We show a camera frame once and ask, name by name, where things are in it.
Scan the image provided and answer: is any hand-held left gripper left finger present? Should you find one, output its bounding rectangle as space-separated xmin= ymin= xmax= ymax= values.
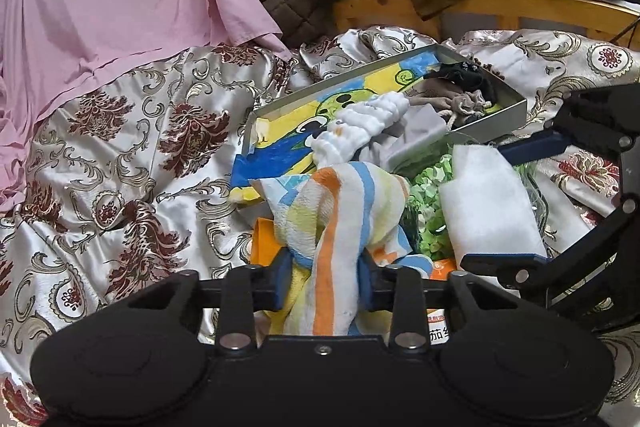
xmin=125 ymin=252 xmax=295 ymax=353

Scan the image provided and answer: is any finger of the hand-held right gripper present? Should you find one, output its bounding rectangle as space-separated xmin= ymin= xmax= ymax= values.
xmin=459 ymin=202 xmax=640 ymax=335
xmin=497 ymin=87 xmax=640 ymax=165

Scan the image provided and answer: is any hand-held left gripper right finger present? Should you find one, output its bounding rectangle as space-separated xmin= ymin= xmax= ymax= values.
xmin=356 ymin=253 xmax=523 ymax=353

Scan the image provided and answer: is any grey tin box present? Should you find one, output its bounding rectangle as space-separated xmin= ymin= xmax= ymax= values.
xmin=242 ymin=44 xmax=528 ymax=172

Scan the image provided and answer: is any orange ribbed pad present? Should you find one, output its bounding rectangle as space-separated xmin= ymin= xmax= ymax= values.
xmin=249 ymin=217 xmax=458 ymax=280

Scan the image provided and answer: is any white felt cloth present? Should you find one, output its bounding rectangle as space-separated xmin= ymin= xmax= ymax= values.
xmin=439 ymin=144 xmax=548 ymax=258

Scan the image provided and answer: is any striped towel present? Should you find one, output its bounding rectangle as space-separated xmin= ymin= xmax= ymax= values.
xmin=250 ymin=161 xmax=433 ymax=338

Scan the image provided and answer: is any black soft cloth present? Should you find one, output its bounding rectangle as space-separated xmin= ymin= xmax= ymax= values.
xmin=425 ymin=61 xmax=501 ymax=105

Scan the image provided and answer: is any beige drawstring pouch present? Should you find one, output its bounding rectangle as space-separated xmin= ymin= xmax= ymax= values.
xmin=407 ymin=77 xmax=493 ymax=128

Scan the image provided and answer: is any white quilted cloth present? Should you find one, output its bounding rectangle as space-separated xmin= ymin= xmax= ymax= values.
xmin=305 ymin=91 xmax=411 ymax=170

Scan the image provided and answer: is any grey soft cloth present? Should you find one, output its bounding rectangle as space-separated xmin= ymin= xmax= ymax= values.
xmin=357 ymin=107 xmax=448 ymax=168

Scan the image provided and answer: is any white cardboard box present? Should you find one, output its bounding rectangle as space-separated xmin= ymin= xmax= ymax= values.
xmin=425 ymin=312 xmax=453 ymax=348

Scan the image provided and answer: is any floral satin blanket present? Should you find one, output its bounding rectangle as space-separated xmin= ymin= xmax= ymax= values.
xmin=0 ymin=27 xmax=640 ymax=427

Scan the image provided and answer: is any wooden bed frame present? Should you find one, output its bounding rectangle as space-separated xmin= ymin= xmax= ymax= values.
xmin=332 ymin=0 xmax=640 ymax=45

